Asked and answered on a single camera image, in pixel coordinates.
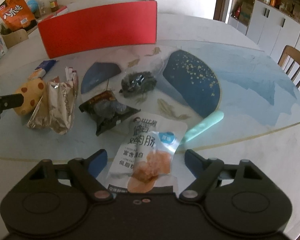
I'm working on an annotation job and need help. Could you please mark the silver foil bag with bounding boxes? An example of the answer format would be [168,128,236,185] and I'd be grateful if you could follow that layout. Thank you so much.
[27,67,79,135]

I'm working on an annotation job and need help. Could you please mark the blue white small packet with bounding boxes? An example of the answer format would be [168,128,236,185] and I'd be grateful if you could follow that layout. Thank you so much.
[27,60,57,81]

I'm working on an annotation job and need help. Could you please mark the white chicken sausage packet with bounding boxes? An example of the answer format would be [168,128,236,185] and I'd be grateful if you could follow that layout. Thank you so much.
[106,112,187,193]

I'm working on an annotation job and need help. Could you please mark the black brown snack packet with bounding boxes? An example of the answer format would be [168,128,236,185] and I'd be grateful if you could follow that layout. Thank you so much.
[79,90,140,137]

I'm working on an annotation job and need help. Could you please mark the dark crinkled small packet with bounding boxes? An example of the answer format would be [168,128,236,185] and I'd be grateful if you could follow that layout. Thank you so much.
[119,71,157,98]

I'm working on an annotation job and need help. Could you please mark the orange snack bag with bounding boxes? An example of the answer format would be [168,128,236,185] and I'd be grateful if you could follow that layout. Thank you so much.
[0,0,37,32]

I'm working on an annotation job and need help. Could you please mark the blue round toy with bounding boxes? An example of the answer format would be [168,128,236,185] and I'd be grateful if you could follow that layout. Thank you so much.
[26,0,39,14]

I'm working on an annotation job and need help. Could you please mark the red lidded sauce jar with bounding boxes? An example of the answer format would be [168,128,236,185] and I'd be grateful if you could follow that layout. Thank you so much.
[49,0,59,12]

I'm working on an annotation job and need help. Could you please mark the wooden chair at right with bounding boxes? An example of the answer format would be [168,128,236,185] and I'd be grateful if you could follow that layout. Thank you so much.
[277,45,300,92]

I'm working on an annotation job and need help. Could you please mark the red cardboard box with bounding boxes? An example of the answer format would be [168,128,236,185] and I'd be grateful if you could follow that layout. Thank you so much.
[38,0,158,59]

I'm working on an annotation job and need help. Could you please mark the white wall cabinet unit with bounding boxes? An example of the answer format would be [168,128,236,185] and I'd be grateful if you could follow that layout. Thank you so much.
[228,0,300,61]

